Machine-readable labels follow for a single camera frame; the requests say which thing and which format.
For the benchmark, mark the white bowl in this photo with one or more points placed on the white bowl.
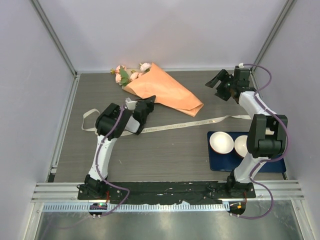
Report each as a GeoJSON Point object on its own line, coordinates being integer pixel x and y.
{"type": "Point", "coordinates": [221, 142]}
{"type": "Point", "coordinates": [240, 145]}

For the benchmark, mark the cream ribbon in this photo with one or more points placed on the cream ribbon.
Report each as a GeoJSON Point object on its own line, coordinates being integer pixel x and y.
{"type": "Point", "coordinates": [170, 126]}

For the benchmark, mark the right white bowl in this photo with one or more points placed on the right white bowl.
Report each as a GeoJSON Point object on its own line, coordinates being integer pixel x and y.
{"type": "Point", "coordinates": [240, 145]}

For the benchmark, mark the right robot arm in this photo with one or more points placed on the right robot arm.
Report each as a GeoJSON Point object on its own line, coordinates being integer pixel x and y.
{"type": "Point", "coordinates": [267, 138]}

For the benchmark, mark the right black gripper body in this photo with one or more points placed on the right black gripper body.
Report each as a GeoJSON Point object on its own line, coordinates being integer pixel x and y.
{"type": "Point", "coordinates": [224, 90]}

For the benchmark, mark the light pink fake flower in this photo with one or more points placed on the light pink fake flower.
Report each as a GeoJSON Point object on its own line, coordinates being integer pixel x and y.
{"type": "Point", "coordinates": [145, 67]}

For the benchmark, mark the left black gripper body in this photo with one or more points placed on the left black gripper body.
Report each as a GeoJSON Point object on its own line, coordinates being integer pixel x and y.
{"type": "Point", "coordinates": [149, 108]}

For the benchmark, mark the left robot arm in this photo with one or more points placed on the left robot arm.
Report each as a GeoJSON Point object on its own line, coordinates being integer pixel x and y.
{"type": "Point", "coordinates": [109, 126]}

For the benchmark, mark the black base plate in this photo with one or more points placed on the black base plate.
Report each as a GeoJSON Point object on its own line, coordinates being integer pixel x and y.
{"type": "Point", "coordinates": [164, 193]}

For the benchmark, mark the peach fake flower with buds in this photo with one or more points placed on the peach fake flower with buds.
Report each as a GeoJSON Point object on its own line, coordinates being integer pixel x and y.
{"type": "Point", "coordinates": [122, 77]}

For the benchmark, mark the white slotted cable duct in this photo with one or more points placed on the white slotted cable duct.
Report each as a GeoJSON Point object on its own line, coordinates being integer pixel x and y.
{"type": "Point", "coordinates": [126, 208]}

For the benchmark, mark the orange beige wrapping paper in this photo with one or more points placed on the orange beige wrapping paper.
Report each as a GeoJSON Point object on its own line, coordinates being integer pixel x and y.
{"type": "Point", "coordinates": [169, 92]}

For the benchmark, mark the left white bowl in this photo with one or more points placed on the left white bowl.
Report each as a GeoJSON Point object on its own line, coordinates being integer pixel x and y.
{"type": "Point", "coordinates": [221, 142]}

